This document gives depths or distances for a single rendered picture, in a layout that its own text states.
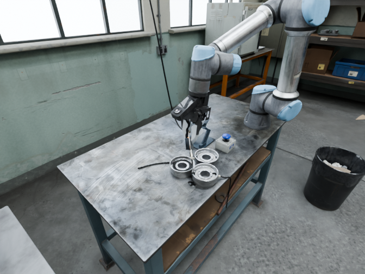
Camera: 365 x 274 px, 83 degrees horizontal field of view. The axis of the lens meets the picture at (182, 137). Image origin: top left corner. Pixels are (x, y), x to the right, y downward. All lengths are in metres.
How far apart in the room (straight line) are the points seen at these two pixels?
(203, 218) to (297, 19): 0.91
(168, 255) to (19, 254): 0.52
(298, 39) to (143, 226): 0.91
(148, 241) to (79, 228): 1.19
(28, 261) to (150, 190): 0.45
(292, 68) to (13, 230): 1.29
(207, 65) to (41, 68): 1.62
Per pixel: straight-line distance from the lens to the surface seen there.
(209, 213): 1.06
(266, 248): 1.70
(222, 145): 1.00
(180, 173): 0.83
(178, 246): 0.97
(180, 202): 0.77
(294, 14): 1.01
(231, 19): 3.01
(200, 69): 0.74
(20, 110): 2.16
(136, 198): 0.80
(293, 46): 1.03
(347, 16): 4.59
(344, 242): 1.97
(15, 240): 1.03
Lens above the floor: 1.39
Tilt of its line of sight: 32 degrees down
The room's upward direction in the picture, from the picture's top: straight up
